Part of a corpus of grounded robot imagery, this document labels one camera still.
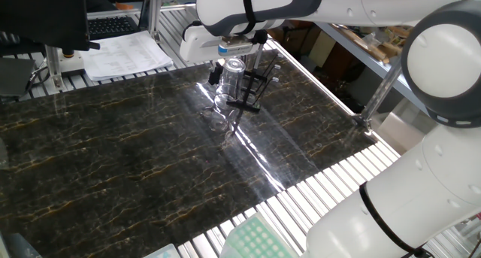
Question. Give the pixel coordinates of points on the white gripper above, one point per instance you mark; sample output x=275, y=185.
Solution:
x=197, y=43

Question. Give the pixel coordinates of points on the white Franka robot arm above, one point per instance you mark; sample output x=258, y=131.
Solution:
x=413, y=198

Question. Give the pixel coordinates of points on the white paper stack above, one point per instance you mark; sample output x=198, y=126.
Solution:
x=124, y=55

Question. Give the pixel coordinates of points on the small orange object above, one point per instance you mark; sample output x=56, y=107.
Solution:
x=124, y=5

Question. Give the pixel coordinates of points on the black keyboard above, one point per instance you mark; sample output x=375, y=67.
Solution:
x=111, y=26

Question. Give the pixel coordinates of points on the dark marble pattern board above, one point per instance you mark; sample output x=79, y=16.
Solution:
x=112, y=156

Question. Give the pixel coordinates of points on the grey metal shelf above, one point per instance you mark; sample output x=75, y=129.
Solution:
x=360, y=55

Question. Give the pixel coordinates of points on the wooden scrap pile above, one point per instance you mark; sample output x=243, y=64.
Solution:
x=376, y=47

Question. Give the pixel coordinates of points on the green pipette tip box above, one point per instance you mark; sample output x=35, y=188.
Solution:
x=255, y=243

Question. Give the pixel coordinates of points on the black monitor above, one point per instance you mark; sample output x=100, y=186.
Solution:
x=41, y=17

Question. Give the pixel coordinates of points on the blue pipette tip box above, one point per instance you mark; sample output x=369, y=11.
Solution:
x=163, y=252

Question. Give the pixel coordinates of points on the dark grey flat box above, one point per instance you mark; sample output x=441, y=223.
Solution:
x=15, y=77

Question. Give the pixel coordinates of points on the thin grey vertical post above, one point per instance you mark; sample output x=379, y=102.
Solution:
x=258, y=58

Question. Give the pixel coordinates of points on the tall aluminium extrusion post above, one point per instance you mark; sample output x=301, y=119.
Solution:
x=155, y=13

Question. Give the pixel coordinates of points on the white mount base with knob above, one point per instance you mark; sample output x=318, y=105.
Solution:
x=73, y=64

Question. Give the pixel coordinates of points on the short aluminium extrusion post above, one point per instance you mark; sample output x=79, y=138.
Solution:
x=53, y=68

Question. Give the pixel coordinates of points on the aluminium corner post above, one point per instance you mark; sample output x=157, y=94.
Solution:
x=377, y=94

